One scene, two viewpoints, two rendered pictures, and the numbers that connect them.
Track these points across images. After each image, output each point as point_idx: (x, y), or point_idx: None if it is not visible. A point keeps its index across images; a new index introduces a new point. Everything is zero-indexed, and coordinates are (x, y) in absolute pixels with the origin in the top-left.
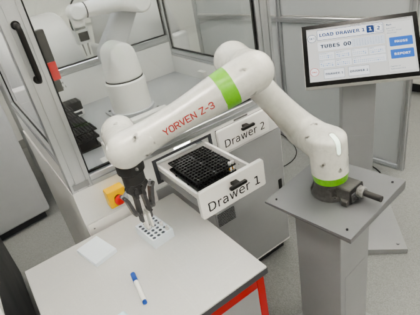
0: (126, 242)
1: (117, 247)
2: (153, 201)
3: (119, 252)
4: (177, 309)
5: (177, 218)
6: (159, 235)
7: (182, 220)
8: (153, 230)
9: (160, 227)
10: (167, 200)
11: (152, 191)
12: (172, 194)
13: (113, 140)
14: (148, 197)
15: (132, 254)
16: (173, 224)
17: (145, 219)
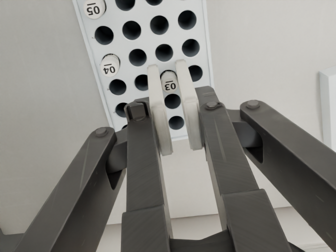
0: (265, 98)
1: (303, 94)
2: (92, 151)
3: (315, 61)
4: None
5: (28, 91)
6: (148, 2)
7: (13, 62)
8: (160, 58)
9: (123, 49)
10: (36, 208)
11: (52, 225)
12: (7, 227)
13: None
14: (113, 204)
15: (285, 10)
16: (59, 66)
17: (192, 86)
